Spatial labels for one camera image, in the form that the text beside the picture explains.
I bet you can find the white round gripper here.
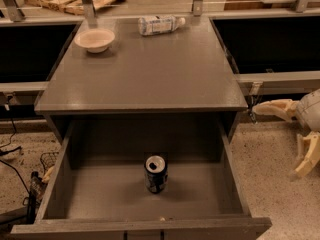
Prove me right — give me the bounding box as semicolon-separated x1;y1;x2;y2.
252;89;320;178

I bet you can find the dark blue pepsi can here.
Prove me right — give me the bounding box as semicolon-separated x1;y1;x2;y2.
144;155;168;194

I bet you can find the grey cabinet counter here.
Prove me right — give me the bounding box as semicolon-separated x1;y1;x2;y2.
35;16;247;139

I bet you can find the grey open top drawer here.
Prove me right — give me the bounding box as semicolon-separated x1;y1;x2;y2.
11;117;271;240

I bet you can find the clear plastic water bottle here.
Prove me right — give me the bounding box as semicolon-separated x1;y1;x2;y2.
138;15;186;36

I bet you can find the white ceramic bowl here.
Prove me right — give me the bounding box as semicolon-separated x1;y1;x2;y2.
74;28;115;53

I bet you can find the black wire basket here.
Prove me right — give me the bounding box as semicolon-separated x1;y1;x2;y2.
40;152;59;172

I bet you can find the metal railing post centre-left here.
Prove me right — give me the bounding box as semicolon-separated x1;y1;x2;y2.
82;0;96;19

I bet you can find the black floor cable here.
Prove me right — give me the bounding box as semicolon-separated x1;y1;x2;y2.
0;117;33;198

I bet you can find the metal railing post left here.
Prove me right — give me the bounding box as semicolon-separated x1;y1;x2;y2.
3;0;25;22

